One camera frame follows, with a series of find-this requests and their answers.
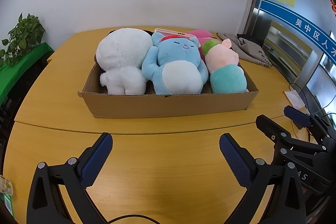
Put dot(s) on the green potted plant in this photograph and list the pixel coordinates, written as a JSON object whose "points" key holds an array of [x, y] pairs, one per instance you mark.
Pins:
{"points": [[23, 32]]}

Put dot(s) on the brown cardboard box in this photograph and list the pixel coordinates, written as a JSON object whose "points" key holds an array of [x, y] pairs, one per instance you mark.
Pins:
{"points": [[170, 106]]}

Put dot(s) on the grey cloth bag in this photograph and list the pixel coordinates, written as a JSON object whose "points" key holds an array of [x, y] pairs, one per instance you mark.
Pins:
{"points": [[249, 52]]}

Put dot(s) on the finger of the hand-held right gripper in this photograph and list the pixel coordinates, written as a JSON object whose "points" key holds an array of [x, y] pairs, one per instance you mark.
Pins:
{"points": [[270, 129], [298, 116]]}

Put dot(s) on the blue plush toy red headband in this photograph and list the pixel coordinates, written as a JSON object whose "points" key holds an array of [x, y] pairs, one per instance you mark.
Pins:
{"points": [[178, 69]]}

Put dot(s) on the pink pig plush green hat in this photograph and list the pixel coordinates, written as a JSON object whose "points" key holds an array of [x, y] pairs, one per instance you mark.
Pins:
{"points": [[225, 69]]}

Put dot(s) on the blue banner strip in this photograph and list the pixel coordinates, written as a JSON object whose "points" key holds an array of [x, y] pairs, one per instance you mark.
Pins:
{"points": [[288, 16]]}

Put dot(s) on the pink plush toy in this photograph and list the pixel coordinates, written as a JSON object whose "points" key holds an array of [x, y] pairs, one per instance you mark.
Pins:
{"points": [[200, 33]]}

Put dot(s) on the white rectangular case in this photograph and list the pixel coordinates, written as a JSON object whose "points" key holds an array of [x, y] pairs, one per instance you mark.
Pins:
{"points": [[168, 31]]}

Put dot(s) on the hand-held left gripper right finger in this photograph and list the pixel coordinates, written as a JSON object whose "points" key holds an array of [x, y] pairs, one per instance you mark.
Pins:
{"points": [[236, 161]]}

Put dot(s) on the red window decoration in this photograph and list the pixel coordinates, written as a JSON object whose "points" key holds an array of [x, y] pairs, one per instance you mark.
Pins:
{"points": [[333, 6]]}

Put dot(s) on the green label packet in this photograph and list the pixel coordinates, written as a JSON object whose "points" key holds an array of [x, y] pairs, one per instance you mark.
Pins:
{"points": [[6, 195]]}

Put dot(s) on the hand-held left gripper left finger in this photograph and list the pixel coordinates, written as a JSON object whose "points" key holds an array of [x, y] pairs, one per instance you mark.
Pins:
{"points": [[95, 161]]}

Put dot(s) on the white plush toy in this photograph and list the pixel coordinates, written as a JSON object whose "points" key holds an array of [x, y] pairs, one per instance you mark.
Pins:
{"points": [[120, 56]]}

